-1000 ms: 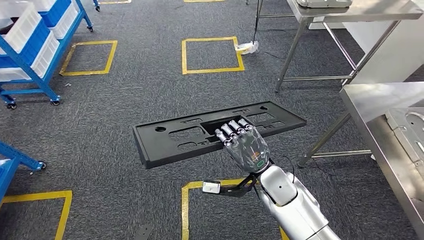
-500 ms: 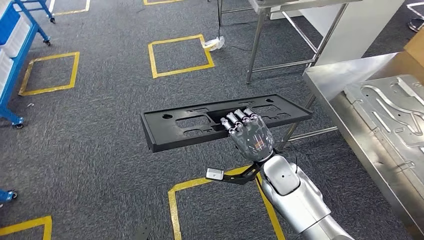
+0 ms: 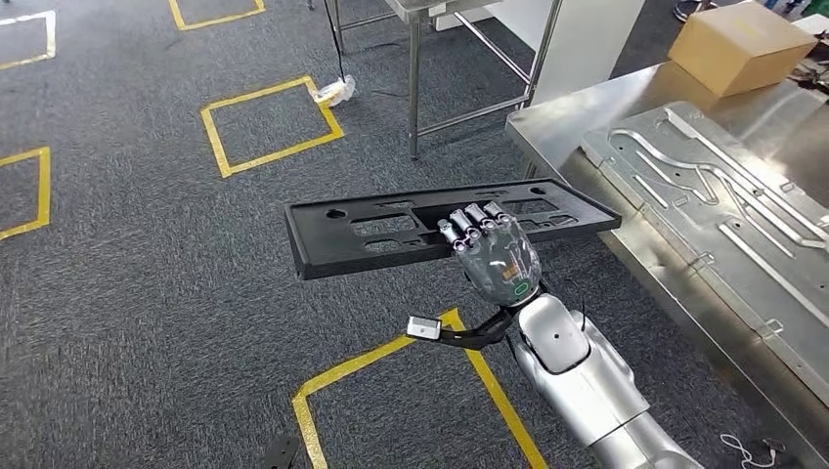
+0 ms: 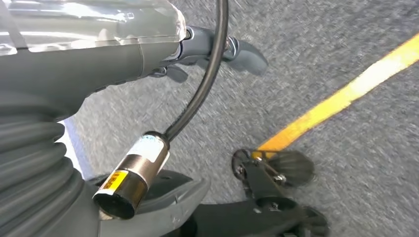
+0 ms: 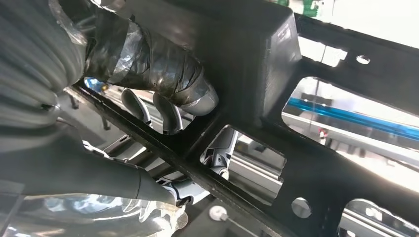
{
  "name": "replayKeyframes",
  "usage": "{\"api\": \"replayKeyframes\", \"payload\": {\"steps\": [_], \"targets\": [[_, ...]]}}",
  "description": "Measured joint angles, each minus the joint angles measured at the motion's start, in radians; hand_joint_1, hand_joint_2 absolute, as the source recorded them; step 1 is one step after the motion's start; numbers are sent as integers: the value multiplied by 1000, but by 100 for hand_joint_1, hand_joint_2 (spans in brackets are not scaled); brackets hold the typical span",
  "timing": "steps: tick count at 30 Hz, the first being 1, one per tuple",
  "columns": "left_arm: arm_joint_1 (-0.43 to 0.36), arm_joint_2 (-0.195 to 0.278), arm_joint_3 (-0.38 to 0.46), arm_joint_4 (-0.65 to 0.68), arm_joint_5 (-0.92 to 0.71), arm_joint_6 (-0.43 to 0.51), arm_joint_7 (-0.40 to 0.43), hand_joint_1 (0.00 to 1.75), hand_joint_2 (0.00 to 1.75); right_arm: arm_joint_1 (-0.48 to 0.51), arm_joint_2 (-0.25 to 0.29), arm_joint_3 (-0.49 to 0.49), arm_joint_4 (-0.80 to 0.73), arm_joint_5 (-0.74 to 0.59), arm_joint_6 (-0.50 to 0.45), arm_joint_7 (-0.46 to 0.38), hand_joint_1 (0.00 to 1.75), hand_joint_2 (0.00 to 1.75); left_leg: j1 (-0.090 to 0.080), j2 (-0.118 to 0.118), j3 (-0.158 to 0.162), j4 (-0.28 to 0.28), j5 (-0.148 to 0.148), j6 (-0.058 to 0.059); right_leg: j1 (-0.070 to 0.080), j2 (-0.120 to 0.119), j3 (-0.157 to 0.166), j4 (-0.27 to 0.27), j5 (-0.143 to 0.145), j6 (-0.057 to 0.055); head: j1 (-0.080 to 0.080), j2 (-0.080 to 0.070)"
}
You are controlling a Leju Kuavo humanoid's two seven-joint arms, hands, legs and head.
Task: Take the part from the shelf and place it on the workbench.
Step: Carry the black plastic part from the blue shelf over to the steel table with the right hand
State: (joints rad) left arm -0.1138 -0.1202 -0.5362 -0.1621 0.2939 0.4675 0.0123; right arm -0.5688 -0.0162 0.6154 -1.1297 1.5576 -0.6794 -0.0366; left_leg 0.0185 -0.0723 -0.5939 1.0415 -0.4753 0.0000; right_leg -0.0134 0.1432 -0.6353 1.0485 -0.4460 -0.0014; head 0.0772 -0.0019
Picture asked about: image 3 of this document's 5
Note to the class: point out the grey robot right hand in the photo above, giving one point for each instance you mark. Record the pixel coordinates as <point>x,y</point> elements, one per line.
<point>502,265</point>

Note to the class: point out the black plastic plate bracket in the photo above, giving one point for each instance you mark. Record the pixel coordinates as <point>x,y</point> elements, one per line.
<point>324,252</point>

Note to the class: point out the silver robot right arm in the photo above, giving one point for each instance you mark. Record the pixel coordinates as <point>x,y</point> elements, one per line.
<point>583,388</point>

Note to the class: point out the stainless steel workbench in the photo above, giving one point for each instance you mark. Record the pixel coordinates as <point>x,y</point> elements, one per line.
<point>557,129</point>

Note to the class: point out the grooved aluminium fixture plate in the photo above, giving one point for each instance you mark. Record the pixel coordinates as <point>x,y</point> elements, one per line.
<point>712,259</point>

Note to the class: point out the white cabinet panel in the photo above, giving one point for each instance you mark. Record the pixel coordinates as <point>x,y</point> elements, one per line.
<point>583,45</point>

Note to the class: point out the crumpled clear plastic bag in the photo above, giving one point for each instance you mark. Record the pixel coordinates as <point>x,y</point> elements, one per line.
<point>333,92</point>

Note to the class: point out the yellow floor tape marking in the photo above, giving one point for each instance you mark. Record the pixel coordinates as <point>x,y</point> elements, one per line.
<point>214,24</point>
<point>217,142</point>
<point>44,194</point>

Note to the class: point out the brown cardboard box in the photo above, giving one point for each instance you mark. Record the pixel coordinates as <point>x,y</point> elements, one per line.
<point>738,45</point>

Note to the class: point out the dark tools pile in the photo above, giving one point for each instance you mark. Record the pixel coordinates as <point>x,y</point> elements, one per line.
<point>809,68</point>

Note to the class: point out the white desk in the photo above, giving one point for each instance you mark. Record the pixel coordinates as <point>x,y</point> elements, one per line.
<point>813,24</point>

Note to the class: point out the pale floor tape marking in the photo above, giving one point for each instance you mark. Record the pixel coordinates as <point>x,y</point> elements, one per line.
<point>50,39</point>

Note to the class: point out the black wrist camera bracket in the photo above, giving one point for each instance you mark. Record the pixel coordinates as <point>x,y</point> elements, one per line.
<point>482,336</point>

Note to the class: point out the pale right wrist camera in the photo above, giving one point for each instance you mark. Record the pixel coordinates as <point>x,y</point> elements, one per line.
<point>424,328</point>

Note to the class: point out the steel frame table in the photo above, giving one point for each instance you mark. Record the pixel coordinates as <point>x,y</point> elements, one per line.
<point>414,97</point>

